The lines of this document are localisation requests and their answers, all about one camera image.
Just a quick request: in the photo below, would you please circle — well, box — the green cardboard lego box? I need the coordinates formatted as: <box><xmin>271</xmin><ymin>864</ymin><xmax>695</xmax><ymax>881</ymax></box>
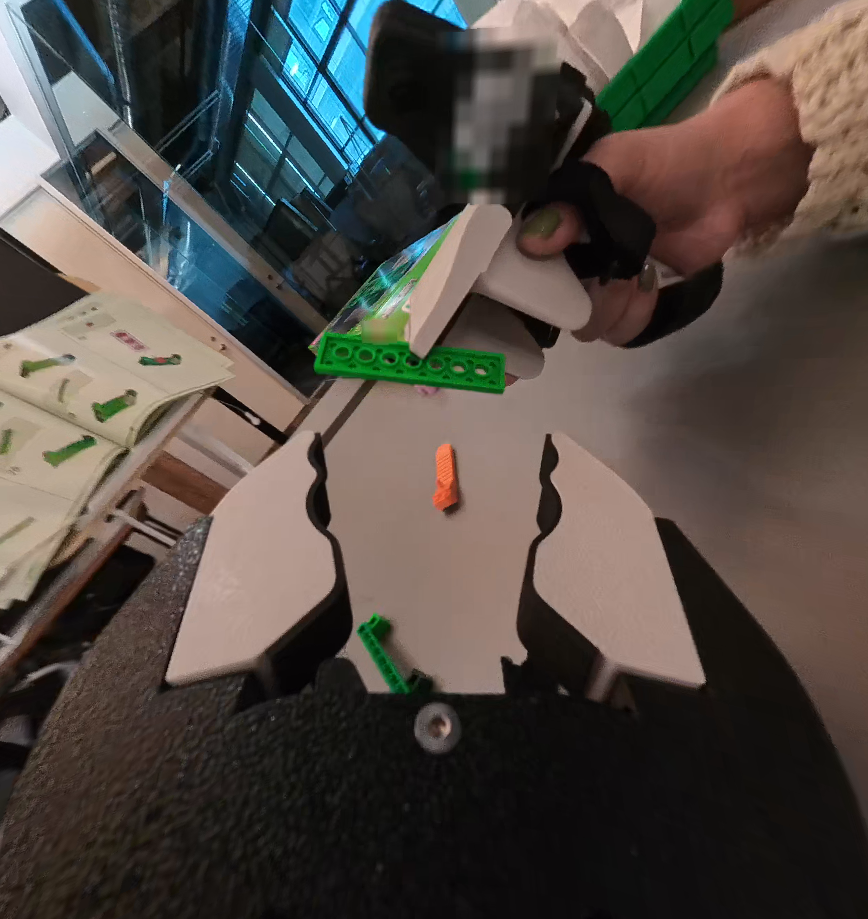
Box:
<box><xmin>312</xmin><ymin>215</ymin><xmax>472</xmax><ymax>353</ymax></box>

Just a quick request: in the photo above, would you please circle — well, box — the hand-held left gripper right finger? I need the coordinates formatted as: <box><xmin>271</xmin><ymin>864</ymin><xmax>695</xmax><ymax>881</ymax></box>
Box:
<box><xmin>515</xmin><ymin>432</ymin><xmax>708</xmax><ymax>701</ymax></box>

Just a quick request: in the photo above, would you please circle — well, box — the white paper bag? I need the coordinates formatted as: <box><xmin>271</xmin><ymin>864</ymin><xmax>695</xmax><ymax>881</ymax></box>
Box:
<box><xmin>470</xmin><ymin>0</ymin><xmax>686</xmax><ymax>80</ymax></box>

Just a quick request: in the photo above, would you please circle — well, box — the green plastic crate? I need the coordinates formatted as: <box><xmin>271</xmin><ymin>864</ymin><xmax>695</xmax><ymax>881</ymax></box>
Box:
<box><xmin>595</xmin><ymin>0</ymin><xmax>738</xmax><ymax>132</ymax></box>

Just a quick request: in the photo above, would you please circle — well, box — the person's right hand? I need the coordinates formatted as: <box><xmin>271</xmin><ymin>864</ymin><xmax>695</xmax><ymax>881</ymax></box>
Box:
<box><xmin>516</xmin><ymin>79</ymin><xmax>812</xmax><ymax>347</ymax></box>

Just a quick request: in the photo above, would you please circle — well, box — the wide green lego plate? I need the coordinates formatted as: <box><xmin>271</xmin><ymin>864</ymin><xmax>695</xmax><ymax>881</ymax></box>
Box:
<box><xmin>313</xmin><ymin>332</ymin><xmax>508</xmax><ymax>394</ymax></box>

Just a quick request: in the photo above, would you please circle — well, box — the long narrow green lego plate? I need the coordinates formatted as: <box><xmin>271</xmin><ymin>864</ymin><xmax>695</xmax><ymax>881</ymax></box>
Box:
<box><xmin>357</xmin><ymin>614</ymin><xmax>435</xmax><ymax>695</ymax></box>

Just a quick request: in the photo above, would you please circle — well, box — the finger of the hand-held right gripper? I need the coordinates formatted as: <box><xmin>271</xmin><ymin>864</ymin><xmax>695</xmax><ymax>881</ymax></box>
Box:
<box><xmin>405</xmin><ymin>203</ymin><xmax>593</xmax><ymax>359</ymax></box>
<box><xmin>445</xmin><ymin>294</ymin><xmax>550</xmax><ymax>381</ymax></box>

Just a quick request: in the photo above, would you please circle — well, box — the orange lego brick separator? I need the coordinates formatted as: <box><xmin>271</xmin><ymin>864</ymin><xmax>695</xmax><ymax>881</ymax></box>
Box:
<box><xmin>434</xmin><ymin>444</ymin><xmax>462</xmax><ymax>512</ymax></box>

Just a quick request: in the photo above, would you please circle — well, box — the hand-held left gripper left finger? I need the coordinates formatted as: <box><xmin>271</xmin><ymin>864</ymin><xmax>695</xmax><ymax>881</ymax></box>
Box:
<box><xmin>163</xmin><ymin>429</ymin><xmax>355</xmax><ymax>694</ymax></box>

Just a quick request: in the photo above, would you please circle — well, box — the lego instruction booklet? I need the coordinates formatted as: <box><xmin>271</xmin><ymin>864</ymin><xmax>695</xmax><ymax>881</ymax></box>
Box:
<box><xmin>0</xmin><ymin>291</ymin><xmax>235</xmax><ymax>611</ymax></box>

